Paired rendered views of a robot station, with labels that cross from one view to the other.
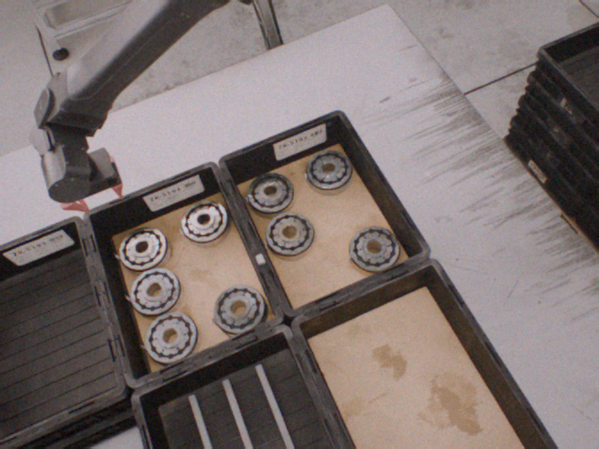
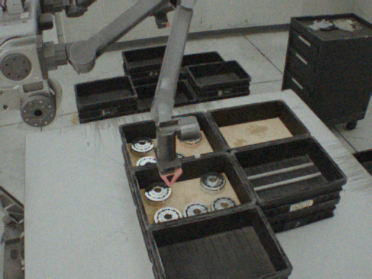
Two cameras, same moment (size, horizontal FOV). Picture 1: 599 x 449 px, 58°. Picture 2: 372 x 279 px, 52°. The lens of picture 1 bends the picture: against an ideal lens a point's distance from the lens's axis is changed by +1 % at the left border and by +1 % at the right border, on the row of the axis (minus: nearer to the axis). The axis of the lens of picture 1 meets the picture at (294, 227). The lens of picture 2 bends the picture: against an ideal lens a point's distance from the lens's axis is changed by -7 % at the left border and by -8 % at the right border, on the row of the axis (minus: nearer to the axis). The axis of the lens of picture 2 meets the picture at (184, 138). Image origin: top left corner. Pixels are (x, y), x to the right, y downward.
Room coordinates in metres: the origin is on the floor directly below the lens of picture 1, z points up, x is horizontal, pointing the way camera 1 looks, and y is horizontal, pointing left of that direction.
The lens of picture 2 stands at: (0.56, 1.29, 1.97)
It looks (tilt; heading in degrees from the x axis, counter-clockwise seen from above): 38 degrees down; 267
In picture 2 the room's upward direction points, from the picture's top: straight up
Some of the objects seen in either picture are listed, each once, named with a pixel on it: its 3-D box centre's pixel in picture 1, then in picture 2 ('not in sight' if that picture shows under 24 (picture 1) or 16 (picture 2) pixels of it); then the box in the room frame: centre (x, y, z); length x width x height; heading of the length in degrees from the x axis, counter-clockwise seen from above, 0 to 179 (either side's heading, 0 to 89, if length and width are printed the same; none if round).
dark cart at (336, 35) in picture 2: not in sight; (328, 77); (-0.73, -1.40, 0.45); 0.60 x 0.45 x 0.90; 14
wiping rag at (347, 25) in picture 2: not in sight; (347, 24); (-0.83, -1.47, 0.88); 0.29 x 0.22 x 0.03; 14
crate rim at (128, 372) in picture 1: (178, 265); (191, 188); (0.49, 0.24, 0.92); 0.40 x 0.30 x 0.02; 13
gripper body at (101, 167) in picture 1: (74, 166); (166, 151); (0.57, 0.33, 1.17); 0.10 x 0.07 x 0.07; 104
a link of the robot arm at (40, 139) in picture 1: (56, 145); (168, 135); (0.56, 0.33, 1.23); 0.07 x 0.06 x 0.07; 14
